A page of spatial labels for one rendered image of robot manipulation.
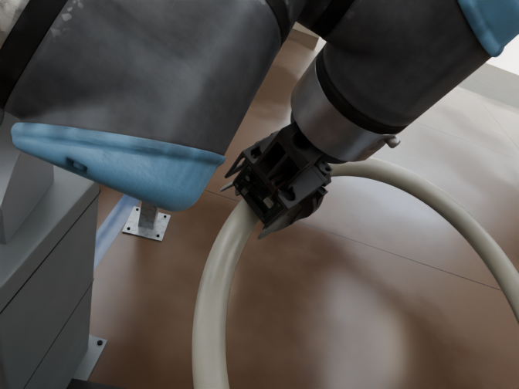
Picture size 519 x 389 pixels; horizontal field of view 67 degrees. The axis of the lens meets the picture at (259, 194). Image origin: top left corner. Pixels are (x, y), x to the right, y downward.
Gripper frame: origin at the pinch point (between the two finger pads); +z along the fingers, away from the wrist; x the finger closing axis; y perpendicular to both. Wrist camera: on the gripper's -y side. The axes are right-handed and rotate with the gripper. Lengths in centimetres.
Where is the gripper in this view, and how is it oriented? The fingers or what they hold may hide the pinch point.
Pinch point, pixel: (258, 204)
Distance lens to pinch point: 51.8
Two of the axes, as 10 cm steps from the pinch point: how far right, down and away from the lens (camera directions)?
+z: -4.0, 4.4, 8.1
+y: -6.8, 4.5, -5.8
